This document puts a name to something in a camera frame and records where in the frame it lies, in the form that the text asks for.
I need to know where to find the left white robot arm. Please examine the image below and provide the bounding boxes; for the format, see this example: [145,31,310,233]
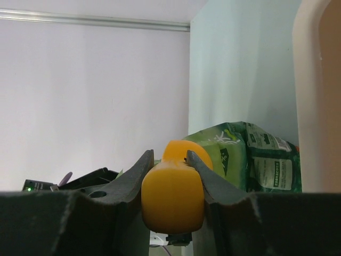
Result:
[22,167,119,192]

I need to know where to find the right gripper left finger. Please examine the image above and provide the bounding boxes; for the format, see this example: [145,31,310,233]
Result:
[1,150,154,255]

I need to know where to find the white orange litter box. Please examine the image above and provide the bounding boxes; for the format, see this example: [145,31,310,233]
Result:
[293,1,340,193]

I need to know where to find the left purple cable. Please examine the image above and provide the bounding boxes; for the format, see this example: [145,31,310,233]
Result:
[58,171,74,187]

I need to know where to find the orange plastic scoop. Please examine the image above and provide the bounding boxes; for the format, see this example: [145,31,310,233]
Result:
[141,140,213,235]

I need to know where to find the green litter bag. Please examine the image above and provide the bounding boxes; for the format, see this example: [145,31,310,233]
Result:
[154,121,303,193]

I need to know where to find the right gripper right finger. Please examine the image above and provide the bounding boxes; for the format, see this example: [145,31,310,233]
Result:
[186,151,340,255]

